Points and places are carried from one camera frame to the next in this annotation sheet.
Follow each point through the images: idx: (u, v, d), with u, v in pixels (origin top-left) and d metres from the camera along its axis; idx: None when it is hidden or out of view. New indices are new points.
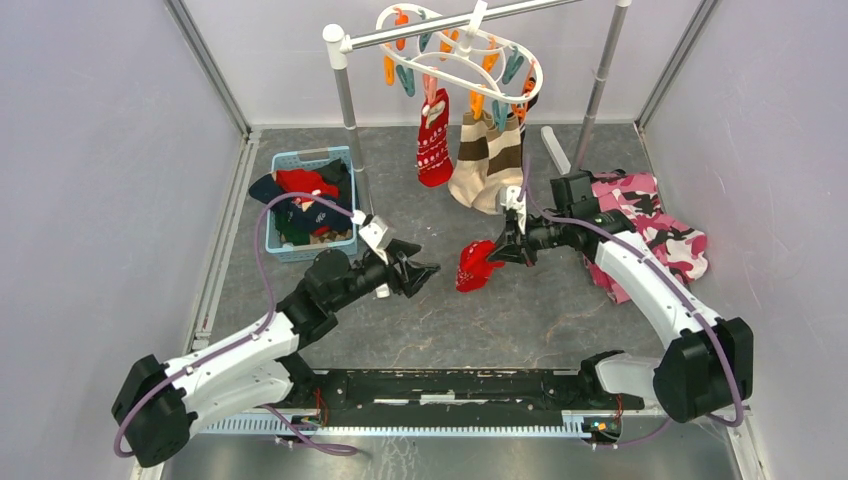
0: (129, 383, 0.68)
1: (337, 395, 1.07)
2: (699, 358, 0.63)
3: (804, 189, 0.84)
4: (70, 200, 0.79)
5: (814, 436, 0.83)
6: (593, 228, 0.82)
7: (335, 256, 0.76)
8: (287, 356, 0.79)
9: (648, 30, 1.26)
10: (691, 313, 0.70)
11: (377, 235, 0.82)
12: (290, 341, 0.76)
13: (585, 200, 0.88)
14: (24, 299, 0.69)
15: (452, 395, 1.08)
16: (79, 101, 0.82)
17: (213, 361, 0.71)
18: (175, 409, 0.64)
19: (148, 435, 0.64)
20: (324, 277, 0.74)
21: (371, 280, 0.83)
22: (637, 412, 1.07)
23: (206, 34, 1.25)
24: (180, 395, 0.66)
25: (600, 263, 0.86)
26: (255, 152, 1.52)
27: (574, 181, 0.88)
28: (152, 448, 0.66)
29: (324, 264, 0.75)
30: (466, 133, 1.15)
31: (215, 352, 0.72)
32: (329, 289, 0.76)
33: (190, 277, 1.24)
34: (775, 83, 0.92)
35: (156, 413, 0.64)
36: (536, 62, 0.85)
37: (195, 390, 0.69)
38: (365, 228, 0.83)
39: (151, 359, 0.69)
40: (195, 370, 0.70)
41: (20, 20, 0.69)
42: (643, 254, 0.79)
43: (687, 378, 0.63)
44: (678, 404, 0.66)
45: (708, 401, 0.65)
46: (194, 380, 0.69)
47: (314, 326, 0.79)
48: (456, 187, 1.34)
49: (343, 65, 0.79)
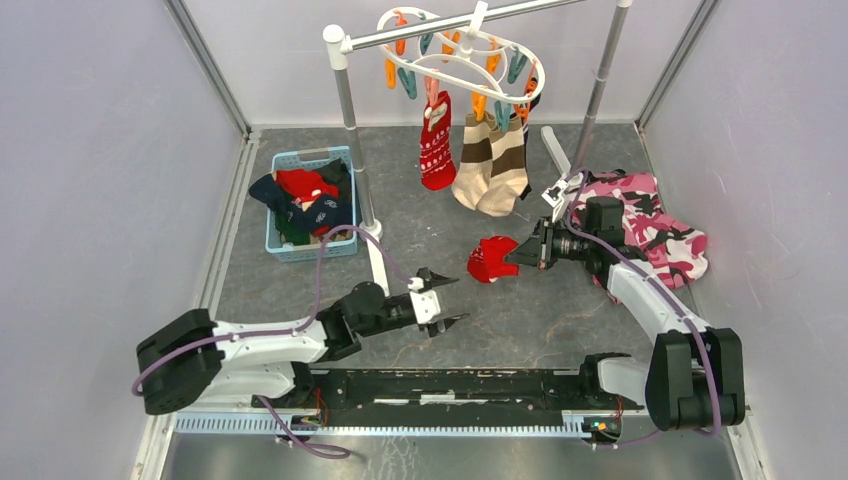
0: (174, 327, 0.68)
1: (337, 395, 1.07)
2: (684, 355, 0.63)
3: (804, 189, 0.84)
4: (69, 199, 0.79)
5: (814, 437, 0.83)
6: (609, 249, 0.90)
7: (372, 290, 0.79)
8: (305, 361, 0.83)
9: (648, 30, 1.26)
10: (682, 320, 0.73)
11: (428, 312, 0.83)
12: (314, 352, 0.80)
13: (612, 230, 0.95)
14: (24, 300, 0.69)
15: (452, 395, 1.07)
16: (78, 101, 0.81)
17: (256, 337, 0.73)
18: (209, 369, 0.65)
19: (172, 384, 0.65)
20: (355, 309, 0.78)
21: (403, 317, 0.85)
22: (637, 412, 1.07)
23: (206, 34, 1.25)
24: (217, 358, 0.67)
25: (612, 287, 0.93)
26: (255, 152, 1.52)
27: (608, 210, 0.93)
28: (163, 399, 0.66)
29: (359, 296, 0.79)
30: (469, 135, 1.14)
31: (260, 331, 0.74)
32: (359, 319, 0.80)
33: (190, 277, 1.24)
34: (776, 84, 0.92)
35: (192, 368, 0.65)
36: (538, 62, 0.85)
37: (232, 358, 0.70)
38: (420, 298, 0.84)
39: (203, 313, 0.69)
40: (239, 339, 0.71)
41: (20, 19, 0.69)
42: (647, 273, 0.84)
43: (671, 375, 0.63)
44: (661, 408, 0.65)
45: (693, 408, 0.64)
46: (234, 349, 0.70)
47: (340, 347, 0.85)
48: (460, 190, 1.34)
49: (343, 66, 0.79)
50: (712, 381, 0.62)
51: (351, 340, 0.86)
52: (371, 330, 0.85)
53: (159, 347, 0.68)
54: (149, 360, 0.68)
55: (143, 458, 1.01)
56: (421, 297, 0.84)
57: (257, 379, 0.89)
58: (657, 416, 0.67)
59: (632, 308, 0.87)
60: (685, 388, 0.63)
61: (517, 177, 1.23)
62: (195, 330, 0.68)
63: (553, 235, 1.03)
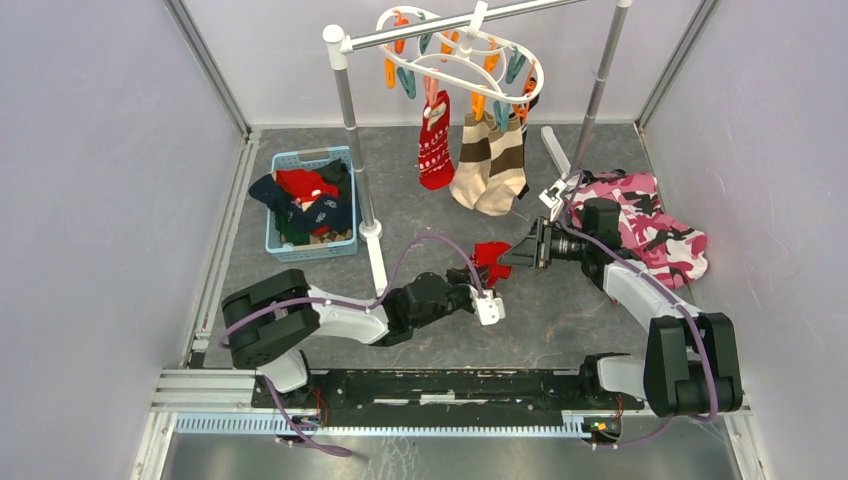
0: (267, 286, 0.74)
1: (337, 396, 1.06)
2: (678, 339, 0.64)
3: (804, 190, 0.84)
4: (69, 201, 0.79)
5: (814, 437, 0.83)
6: (604, 250, 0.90)
7: (437, 281, 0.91)
8: (362, 340, 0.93)
9: (649, 30, 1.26)
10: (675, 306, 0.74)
11: (492, 315, 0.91)
12: (375, 335, 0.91)
13: (609, 232, 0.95)
14: (23, 300, 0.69)
15: (452, 395, 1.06)
16: (78, 101, 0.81)
17: (341, 307, 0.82)
18: (307, 323, 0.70)
19: (267, 335, 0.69)
20: (420, 297, 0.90)
21: (454, 303, 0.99)
22: (637, 411, 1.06)
23: (205, 34, 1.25)
24: (312, 314, 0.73)
25: (607, 286, 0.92)
26: (255, 152, 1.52)
27: (606, 215, 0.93)
28: (253, 352, 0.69)
29: (423, 285, 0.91)
30: (468, 135, 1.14)
31: (344, 301, 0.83)
32: (419, 308, 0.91)
33: (190, 278, 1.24)
34: (776, 84, 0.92)
35: (291, 320, 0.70)
36: (537, 62, 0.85)
37: (325, 319, 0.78)
38: (489, 302, 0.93)
39: (301, 274, 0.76)
40: (328, 304, 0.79)
41: (20, 21, 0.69)
42: (639, 268, 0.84)
43: (666, 360, 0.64)
44: (659, 395, 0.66)
45: (691, 393, 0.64)
46: (326, 311, 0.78)
47: (392, 333, 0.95)
48: (457, 189, 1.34)
49: (343, 66, 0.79)
50: (706, 364, 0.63)
51: (405, 328, 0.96)
52: (427, 318, 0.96)
53: (253, 302, 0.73)
54: (237, 314, 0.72)
55: (143, 458, 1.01)
56: (487, 303, 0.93)
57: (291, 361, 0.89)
58: (656, 403, 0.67)
59: (628, 305, 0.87)
60: (682, 374, 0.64)
61: (515, 177, 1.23)
62: (288, 290, 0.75)
63: (550, 236, 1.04)
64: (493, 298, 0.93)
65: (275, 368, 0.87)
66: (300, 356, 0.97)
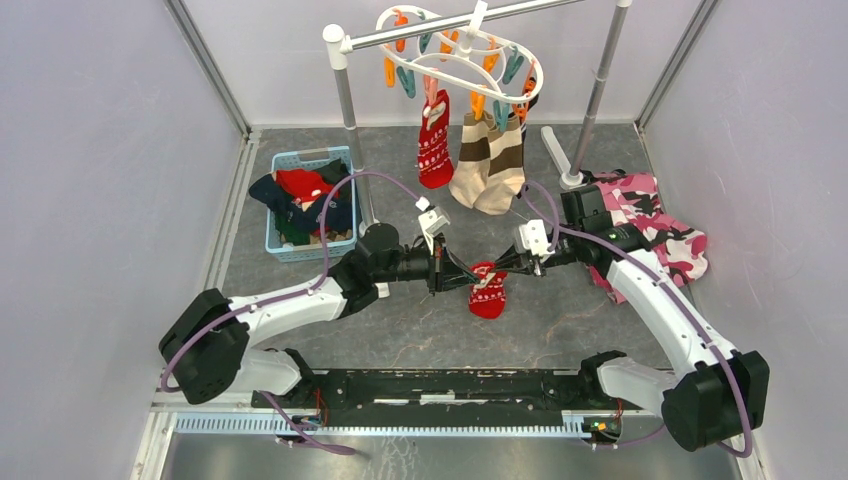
0: (187, 313, 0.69)
1: (337, 395, 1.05)
2: (714, 392, 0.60)
3: (803, 190, 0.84)
4: (68, 200, 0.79)
5: (816, 439, 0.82)
6: (609, 246, 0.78)
7: (389, 229, 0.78)
8: (326, 318, 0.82)
9: (650, 31, 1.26)
10: (706, 346, 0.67)
11: (432, 220, 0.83)
12: (336, 306, 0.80)
13: (597, 213, 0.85)
14: (23, 299, 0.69)
15: (452, 395, 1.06)
16: (79, 101, 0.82)
17: (273, 304, 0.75)
18: (237, 339, 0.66)
19: (206, 365, 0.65)
20: (374, 249, 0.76)
21: (411, 269, 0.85)
22: (637, 412, 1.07)
23: (205, 34, 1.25)
24: (242, 328, 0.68)
25: (613, 282, 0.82)
26: (255, 152, 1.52)
27: (586, 194, 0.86)
28: (202, 383, 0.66)
29: (377, 236, 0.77)
30: (467, 134, 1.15)
31: (276, 297, 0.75)
32: (377, 262, 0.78)
33: (190, 278, 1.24)
34: (776, 84, 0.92)
35: (220, 343, 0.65)
36: (536, 61, 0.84)
37: (255, 328, 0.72)
38: (423, 214, 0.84)
39: (216, 292, 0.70)
40: (257, 309, 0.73)
41: (20, 23, 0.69)
42: (659, 276, 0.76)
43: (700, 412, 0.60)
44: (687, 434, 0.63)
45: (718, 430, 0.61)
46: (255, 318, 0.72)
47: (357, 297, 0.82)
48: (456, 188, 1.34)
49: (343, 66, 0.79)
50: (745, 412, 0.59)
51: (367, 287, 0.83)
52: (387, 273, 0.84)
53: (181, 338, 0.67)
54: (173, 353, 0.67)
55: (143, 458, 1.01)
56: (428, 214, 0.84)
57: (269, 369, 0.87)
58: (679, 435, 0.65)
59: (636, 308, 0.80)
60: (713, 419, 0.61)
61: (514, 176, 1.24)
62: (211, 310, 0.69)
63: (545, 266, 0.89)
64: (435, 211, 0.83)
65: (254, 382, 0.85)
66: (286, 357, 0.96)
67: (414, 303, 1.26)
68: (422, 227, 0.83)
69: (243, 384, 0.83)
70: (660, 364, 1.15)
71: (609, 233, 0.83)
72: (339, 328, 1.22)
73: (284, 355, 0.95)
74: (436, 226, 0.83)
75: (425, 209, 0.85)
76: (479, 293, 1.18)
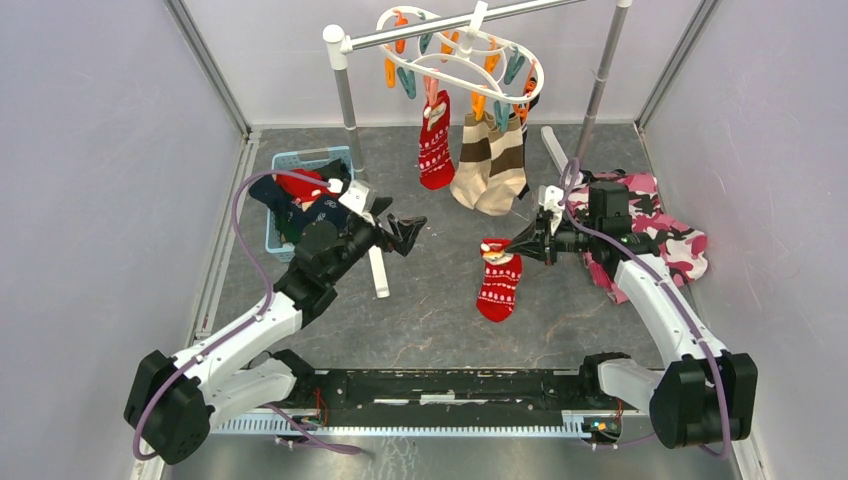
0: (139, 384, 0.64)
1: (337, 396, 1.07)
2: (699, 386, 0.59)
3: (804, 190, 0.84)
4: (69, 199, 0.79)
5: (817, 438, 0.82)
6: (618, 245, 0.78)
7: (323, 227, 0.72)
8: (291, 333, 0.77)
9: (649, 31, 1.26)
10: (696, 342, 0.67)
11: (359, 199, 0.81)
12: (294, 317, 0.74)
13: (618, 216, 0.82)
14: (22, 299, 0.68)
15: (452, 395, 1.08)
16: (78, 100, 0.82)
17: (222, 346, 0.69)
18: (192, 396, 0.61)
19: (171, 430, 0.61)
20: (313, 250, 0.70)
21: (360, 246, 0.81)
22: (637, 412, 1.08)
23: (205, 34, 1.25)
24: (194, 383, 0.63)
25: (619, 283, 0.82)
26: (254, 152, 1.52)
27: (613, 194, 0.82)
28: (176, 444, 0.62)
29: (312, 236, 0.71)
30: (467, 135, 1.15)
31: (221, 339, 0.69)
32: (321, 261, 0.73)
33: (190, 278, 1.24)
34: (776, 84, 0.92)
35: (173, 405, 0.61)
36: (536, 62, 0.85)
37: (209, 378, 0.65)
38: (345, 195, 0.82)
39: (158, 353, 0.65)
40: (205, 358, 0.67)
41: (21, 23, 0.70)
42: (661, 277, 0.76)
43: (682, 403, 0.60)
44: (668, 427, 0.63)
45: (699, 428, 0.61)
46: (206, 367, 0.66)
47: (315, 299, 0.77)
48: (457, 189, 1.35)
49: (343, 66, 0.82)
50: (724, 411, 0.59)
51: (324, 288, 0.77)
52: (342, 268, 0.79)
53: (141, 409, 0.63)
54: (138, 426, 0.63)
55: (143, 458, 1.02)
56: (351, 194, 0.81)
57: (253, 387, 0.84)
58: (660, 430, 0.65)
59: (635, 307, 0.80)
60: (695, 413, 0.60)
61: (515, 177, 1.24)
62: (160, 374, 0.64)
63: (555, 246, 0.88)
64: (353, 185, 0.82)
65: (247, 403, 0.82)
66: (270, 366, 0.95)
67: (414, 303, 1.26)
68: (350, 208, 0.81)
69: (234, 415, 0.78)
70: (661, 364, 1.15)
71: (622, 238, 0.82)
72: (338, 328, 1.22)
73: (271, 365, 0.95)
74: (366, 203, 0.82)
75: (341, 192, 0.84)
76: (491, 292, 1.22)
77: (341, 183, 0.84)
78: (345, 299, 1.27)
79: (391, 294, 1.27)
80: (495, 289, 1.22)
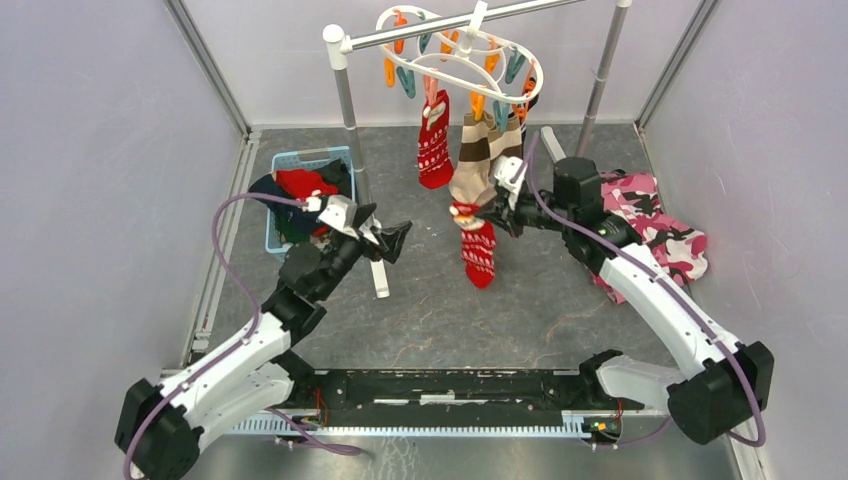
0: (127, 411, 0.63)
1: (337, 396, 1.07)
2: (725, 389, 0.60)
3: (803, 190, 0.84)
4: (69, 199, 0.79)
5: (817, 438, 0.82)
6: (601, 241, 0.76)
7: (306, 247, 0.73)
8: (280, 354, 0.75)
9: (649, 31, 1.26)
10: (712, 343, 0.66)
11: (340, 216, 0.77)
12: (282, 339, 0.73)
13: (593, 203, 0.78)
14: (23, 298, 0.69)
15: (452, 395, 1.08)
16: (78, 100, 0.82)
17: (210, 370, 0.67)
18: (178, 427, 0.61)
19: (160, 458, 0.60)
20: (297, 271, 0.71)
21: (344, 261, 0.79)
22: (637, 412, 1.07)
23: (205, 34, 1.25)
24: (181, 412, 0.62)
25: (607, 278, 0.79)
26: (255, 152, 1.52)
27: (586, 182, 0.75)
28: (164, 470, 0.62)
29: (297, 256, 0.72)
30: (467, 134, 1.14)
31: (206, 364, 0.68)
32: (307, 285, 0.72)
33: (190, 278, 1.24)
34: (775, 84, 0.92)
35: (160, 435, 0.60)
36: (535, 61, 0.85)
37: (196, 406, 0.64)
38: (325, 212, 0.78)
39: (145, 381, 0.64)
40: (191, 385, 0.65)
41: (21, 23, 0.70)
42: (656, 272, 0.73)
43: (713, 408, 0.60)
44: (698, 429, 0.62)
45: (727, 421, 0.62)
46: (192, 395, 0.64)
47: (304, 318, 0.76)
48: (456, 189, 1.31)
49: (343, 65, 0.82)
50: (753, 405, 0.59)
51: (313, 307, 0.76)
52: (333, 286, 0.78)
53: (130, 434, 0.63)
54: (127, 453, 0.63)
55: None
56: (330, 211, 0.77)
57: (245, 399, 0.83)
58: (688, 430, 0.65)
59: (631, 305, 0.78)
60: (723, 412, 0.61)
61: None
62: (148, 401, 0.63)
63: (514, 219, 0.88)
64: (333, 201, 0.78)
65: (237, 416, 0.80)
66: (266, 372, 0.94)
67: (414, 303, 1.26)
68: (331, 224, 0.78)
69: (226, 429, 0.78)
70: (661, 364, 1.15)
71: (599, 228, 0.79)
72: (338, 328, 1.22)
73: (268, 370, 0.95)
74: (348, 218, 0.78)
75: (319, 208, 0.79)
76: (470, 253, 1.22)
77: (319, 198, 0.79)
78: (344, 299, 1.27)
79: (391, 294, 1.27)
80: (475, 252, 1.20)
